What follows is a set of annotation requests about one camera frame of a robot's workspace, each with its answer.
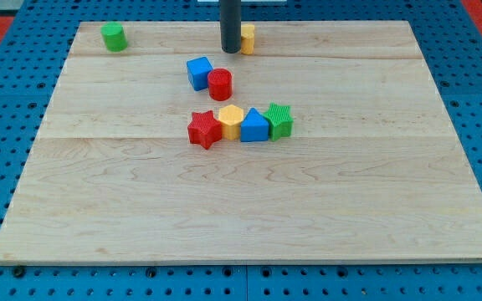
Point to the blue cube block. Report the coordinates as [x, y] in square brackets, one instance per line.
[197, 72]

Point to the yellow heart block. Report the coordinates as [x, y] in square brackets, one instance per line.
[247, 38]

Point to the blue triangle block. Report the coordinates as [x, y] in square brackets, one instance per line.
[254, 127]

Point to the yellow hexagon block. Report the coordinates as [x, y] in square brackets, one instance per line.
[231, 117]

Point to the red star block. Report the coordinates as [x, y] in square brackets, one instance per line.
[204, 129]

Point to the green star block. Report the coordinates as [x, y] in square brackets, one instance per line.
[280, 121]

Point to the red cylinder block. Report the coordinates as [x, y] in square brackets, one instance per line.
[220, 84]

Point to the wooden board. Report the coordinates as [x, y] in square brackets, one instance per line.
[373, 172]

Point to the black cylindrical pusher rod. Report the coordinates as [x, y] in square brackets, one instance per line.
[230, 25]

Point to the green cylinder block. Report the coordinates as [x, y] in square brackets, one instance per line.
[114, 37]

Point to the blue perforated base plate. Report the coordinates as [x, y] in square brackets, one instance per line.
[32, 55]

